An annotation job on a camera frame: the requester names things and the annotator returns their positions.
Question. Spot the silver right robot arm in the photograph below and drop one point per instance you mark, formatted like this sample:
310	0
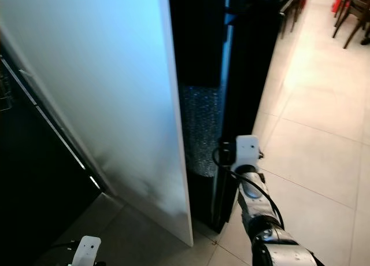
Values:
260	214

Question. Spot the bubble wrap sheet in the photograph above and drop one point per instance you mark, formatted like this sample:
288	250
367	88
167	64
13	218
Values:
199	127

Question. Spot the white partition panel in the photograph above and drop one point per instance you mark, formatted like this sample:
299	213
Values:
110	92

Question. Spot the dark cabinet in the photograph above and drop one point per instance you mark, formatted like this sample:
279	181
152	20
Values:
40	185

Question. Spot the brown wooden chair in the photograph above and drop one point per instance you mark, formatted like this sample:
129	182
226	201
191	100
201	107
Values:
355	14

